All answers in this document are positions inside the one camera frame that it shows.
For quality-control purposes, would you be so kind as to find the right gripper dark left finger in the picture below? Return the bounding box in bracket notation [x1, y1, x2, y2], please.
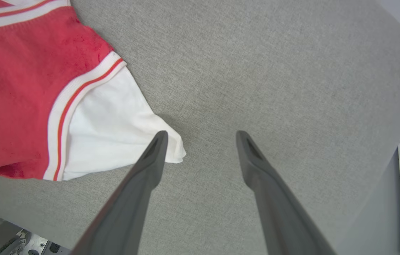
[72, 130, 169, 255]

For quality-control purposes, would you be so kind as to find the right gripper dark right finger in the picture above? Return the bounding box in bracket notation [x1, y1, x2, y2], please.
[236, 130, 338, 255]

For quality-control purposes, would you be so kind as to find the red white basketball jersey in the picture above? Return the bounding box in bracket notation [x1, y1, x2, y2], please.
[0, 0, 187, 182]

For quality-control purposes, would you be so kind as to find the grey fabric sofa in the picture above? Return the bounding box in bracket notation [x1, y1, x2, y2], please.
[0, 0, 400, 255]

